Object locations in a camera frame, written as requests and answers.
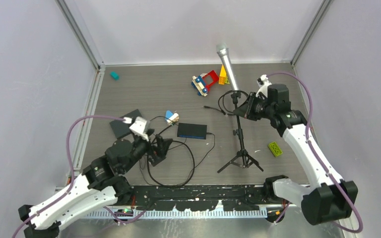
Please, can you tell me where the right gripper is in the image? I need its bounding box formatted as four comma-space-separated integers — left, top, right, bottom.
234, 92, 275, 121

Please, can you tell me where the black ethernet cable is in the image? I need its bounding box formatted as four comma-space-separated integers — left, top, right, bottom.
146, 123, 196, 188

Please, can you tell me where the black power adapter cable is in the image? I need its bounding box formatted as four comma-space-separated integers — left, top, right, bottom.
139, 116, 216, 175

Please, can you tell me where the black network switch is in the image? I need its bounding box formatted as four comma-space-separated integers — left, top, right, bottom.
177, 123, 207, 140

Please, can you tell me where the blue white toy brick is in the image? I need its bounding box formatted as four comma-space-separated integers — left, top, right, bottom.
165, 110, 180, 125

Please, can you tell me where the green toy brick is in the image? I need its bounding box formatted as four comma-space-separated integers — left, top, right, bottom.
268, 141, 283, 157

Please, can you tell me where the black mini tripod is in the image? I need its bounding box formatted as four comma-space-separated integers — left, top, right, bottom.
217, 90, 264, 173

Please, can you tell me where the silver microphone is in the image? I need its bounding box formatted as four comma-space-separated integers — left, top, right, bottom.
216, 43, 239, 90

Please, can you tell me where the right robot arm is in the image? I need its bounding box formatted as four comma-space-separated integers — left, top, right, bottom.
233, 84, 358, 225

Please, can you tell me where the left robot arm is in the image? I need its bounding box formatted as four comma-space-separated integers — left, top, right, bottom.
18, 135, 173, 238

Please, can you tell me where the yellow toy brick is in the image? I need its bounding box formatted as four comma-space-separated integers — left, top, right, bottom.
218, 65, 229, 85

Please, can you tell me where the red blue toy vehicle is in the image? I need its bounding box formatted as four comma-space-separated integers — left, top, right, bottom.
191, 70, 219, 97

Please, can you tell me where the teal block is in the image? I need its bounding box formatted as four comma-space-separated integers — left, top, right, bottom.
110, 71, 120, 80

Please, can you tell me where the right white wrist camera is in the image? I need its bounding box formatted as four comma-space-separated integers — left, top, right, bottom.
256, 74, 272, 98

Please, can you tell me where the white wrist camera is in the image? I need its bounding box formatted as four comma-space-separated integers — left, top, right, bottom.
129, 117, 149, 142
256, 74, 272, 98

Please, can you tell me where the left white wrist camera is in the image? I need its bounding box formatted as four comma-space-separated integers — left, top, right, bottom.
129, 117, 149, 142

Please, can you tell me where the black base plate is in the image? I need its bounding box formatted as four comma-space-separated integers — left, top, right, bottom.
132, 184, 287, 212

